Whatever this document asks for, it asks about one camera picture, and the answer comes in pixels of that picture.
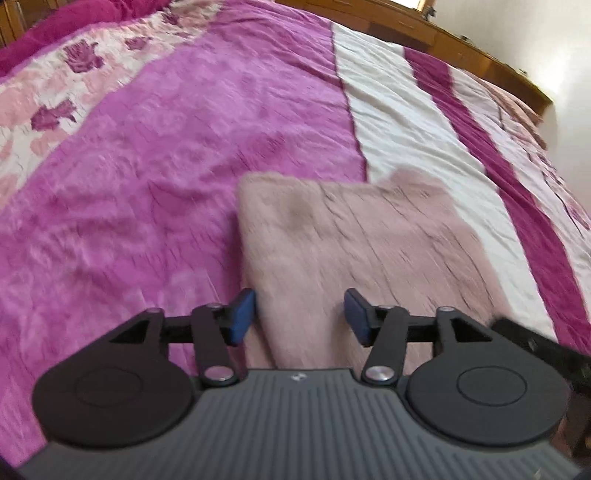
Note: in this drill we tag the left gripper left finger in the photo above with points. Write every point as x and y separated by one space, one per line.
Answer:
140 380

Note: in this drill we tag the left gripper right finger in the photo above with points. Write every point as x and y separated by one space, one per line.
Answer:
460 378

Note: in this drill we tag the pink knitted cardigan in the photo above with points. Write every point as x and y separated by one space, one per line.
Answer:
401 242

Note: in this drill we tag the pink purple floral bedspread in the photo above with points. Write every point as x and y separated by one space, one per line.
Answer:
122 148

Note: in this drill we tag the window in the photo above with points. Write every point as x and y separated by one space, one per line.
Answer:
415 3

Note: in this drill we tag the wooden headboard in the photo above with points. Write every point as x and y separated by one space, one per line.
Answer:
18 16

